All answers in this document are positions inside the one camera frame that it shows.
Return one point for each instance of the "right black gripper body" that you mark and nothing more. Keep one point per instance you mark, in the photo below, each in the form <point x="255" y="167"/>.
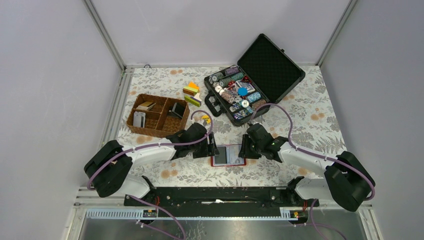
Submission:
<point x="250" y="149"/>

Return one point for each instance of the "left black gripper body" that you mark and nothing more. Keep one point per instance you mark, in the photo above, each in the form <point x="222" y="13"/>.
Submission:
<point x="202" y="149"/>

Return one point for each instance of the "single white card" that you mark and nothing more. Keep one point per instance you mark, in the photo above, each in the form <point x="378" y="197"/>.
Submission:
<point x="233" y="155"/>

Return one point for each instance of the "black VIP card stack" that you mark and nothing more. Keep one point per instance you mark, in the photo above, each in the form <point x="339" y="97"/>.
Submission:
<point x="176" y="110"/>

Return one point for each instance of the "red card holder wallet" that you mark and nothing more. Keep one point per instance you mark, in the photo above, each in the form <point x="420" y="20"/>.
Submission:
<point x="226" y="165"/>

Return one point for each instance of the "single black card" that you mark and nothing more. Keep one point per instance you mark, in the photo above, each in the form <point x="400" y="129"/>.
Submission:
<point x="220" y="157"/>

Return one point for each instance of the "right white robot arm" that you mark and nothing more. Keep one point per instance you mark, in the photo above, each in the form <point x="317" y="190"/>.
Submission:
<point x="342" y="179"/>

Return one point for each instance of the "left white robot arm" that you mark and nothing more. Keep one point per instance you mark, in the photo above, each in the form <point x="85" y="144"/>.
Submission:
<point x="108" y="171"/>

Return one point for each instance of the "gold card stack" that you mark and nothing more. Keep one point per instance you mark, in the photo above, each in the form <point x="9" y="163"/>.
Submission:
<point x="146" y="106"/>

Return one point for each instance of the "white card stack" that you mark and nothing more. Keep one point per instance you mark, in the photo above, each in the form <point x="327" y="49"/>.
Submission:
<point x="139" y="119"/>

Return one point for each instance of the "playing card deck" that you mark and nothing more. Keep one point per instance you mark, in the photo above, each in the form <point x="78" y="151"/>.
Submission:
<point x="245" y="84"/>

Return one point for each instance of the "yellow big blind button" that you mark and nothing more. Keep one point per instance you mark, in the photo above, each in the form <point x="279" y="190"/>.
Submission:
<point x="206" y="120"/>

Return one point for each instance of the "green purple toy block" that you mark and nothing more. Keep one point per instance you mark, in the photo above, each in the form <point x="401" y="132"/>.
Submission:
<point x="193" y="99"/>

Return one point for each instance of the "brown wicker basket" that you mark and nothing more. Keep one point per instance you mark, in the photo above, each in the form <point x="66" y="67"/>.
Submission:
<point x="158" y="123"/>

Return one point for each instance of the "orange brown toy block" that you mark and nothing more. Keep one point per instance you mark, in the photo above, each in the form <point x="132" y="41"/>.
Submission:
<point x="191" y="89"/>

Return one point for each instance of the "floral tablecloth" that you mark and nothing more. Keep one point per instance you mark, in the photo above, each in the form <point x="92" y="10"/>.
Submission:
<point x="306" y="114"/>

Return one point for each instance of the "blue dealer chip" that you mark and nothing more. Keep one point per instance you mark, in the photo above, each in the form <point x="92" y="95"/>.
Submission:
<point x="242" y="91"/>

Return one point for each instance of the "black poker chip case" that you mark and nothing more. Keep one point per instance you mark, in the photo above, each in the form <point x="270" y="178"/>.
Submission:
<point x="271" y="72"/>

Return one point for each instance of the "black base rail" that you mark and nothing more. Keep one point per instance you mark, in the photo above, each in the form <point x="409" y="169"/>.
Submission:
<point x="227" y="202"/>

